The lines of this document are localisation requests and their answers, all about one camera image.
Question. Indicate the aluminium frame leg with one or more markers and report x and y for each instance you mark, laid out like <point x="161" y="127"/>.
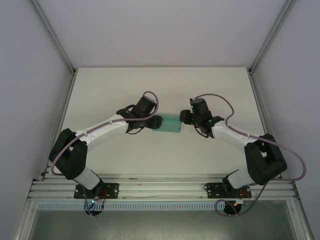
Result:
<point x="300" y="222"/>
<point x="25" y="222"/>

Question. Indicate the aluminium table side rail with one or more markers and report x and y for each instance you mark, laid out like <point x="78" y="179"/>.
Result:
<point x="262" y="110"/>
<point x="63" y="110"/>

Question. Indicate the aluminium frame post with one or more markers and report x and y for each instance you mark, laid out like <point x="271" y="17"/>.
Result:
<point x="270" y="37"/>
<point x="55" y="37"/>

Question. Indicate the grey metal sheet panel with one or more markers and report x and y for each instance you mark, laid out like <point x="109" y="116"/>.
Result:
<point x="160" y="225"/>

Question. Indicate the small connector with green light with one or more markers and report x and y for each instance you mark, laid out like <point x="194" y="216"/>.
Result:
<point x="94" y="200"/>

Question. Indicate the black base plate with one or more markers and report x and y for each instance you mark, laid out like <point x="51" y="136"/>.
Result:
<point x="111" y="190"/>
<point x="215" y="190"/>

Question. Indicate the aluminium mounting rail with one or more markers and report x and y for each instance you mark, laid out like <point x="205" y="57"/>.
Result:
<point x="160" y="186"/>

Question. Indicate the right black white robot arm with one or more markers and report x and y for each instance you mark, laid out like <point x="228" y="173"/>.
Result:
<point x="265" y="160"/>

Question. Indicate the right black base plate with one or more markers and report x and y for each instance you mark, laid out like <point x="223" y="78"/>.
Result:
<point x="215" y="190"/>

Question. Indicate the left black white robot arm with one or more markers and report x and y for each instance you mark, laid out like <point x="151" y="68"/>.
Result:
<point x="67" y="157"/>

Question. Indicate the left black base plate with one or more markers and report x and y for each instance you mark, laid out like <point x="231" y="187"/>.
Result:
<point x="111" y="190"/>

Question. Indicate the teal paper box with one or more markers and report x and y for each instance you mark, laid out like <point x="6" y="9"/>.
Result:
<point x="170" y="125"/>

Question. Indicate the small white connector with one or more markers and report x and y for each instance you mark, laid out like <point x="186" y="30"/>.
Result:
<point x="240" y="201"/>

